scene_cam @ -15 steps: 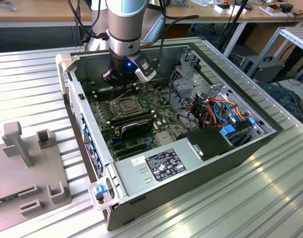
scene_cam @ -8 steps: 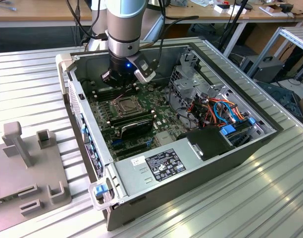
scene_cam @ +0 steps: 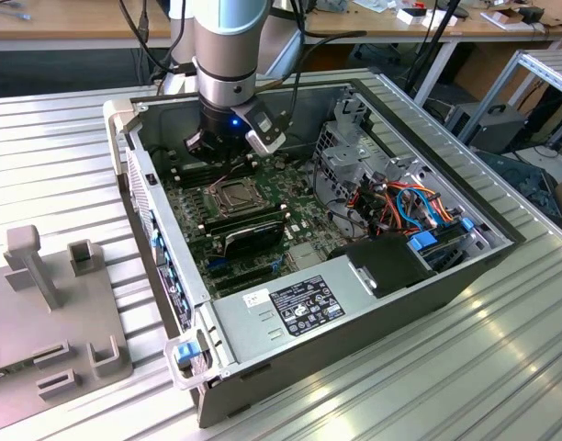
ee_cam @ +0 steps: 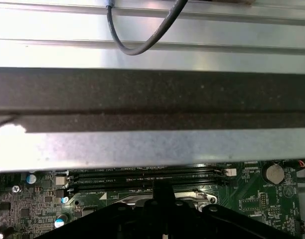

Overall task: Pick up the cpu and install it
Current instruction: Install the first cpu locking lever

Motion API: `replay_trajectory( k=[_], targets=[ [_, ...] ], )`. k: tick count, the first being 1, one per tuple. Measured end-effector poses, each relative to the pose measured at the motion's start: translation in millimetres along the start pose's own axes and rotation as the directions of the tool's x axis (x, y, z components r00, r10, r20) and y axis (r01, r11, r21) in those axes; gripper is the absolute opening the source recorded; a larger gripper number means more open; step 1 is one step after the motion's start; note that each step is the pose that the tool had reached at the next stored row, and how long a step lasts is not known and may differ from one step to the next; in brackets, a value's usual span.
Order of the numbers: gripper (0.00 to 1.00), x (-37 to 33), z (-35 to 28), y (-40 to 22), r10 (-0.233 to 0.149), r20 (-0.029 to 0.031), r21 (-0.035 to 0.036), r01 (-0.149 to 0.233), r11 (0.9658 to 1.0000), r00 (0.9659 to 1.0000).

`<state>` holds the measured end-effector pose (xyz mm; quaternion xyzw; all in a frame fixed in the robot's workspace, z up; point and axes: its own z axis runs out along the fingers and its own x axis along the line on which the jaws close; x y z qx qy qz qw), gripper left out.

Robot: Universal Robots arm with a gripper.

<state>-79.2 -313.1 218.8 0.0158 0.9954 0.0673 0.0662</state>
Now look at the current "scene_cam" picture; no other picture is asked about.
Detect black expansion slot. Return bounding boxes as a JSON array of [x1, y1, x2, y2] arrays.
[[215, 275, 269, 296], [211, 264, 274, 282]]

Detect dark teal plastic bin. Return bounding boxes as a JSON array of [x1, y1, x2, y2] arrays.
[[471, 147, 562, 227]]

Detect coloured power wire bundle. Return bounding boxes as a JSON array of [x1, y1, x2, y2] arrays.
[[348, 181, 401, 238]]

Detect blue case latch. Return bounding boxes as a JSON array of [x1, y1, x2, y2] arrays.
[[176, 342, 205, 369]]

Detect silver disk bay cage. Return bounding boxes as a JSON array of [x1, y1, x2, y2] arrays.
[[313, 89, 432, 217]]

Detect aluminium profile frame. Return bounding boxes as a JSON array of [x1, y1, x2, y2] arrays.
[[457, 48, 562, 144]]

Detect black office chair base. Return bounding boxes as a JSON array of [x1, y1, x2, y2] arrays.
[[347, 43, 402, 70]]

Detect grey PC case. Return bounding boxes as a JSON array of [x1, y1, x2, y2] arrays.
[[101, 77, 528, 431]]

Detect black looped cable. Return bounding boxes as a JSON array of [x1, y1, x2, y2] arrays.
[[148, 145, 177, 166]]

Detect green RAM stick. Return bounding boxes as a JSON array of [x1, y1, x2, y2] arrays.
[[0, 360, 39, 383]]

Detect black cable with inline plug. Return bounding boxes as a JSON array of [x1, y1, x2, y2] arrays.
[[118, 0, 184, 79]]

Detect silver CPU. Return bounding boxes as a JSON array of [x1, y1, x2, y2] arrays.
[[219, 184, 253, 211]]

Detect loose white papers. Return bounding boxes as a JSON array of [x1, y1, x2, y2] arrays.
[[352, 0, 398, 14]]

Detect silver chipset heatsink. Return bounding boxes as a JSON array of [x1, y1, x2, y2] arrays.
[[287, 243, 322, 271]]

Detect blue disk carrier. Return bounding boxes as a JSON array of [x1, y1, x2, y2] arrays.
[[407, 218, 476, 273]]

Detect blue flat data wire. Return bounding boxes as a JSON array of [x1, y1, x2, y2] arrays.
[[395, 186, 437, 231]]

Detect brown cardboard box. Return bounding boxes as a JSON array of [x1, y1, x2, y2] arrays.
[[453, 43, 562, 123]]

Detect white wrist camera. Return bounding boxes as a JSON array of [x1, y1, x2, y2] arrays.
[[229, 101, 289, 158]]

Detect grey parts rack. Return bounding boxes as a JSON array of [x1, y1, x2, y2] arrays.
[[0, 223, 136, 435]]

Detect silver power supply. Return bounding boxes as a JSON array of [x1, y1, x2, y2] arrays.
[[209, 254, 379, 367]]

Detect black tripod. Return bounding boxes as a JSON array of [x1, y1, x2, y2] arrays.
[[402, 0, 464, 93]]

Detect black plastic air shroud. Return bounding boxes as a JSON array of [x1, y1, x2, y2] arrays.
[[329, 232, 439, 300]]

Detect long wooden desk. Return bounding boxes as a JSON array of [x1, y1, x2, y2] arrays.
[[0, 0, 562, 52]]

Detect pale open cardboard box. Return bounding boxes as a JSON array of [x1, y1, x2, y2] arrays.
[[480, 5, 524, 31]]

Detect thin wire locking lever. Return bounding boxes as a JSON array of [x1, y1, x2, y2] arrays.
[[206, 164, 246, 190]]

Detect orange data wire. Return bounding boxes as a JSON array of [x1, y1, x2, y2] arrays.
[[382, 181, 453, 221]]

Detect green motherboard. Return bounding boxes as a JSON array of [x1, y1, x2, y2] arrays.
[[160, 153, 337, 299]]

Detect dark grey box with handle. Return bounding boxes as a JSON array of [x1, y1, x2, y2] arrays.
[[444, 101, 530, 155]]

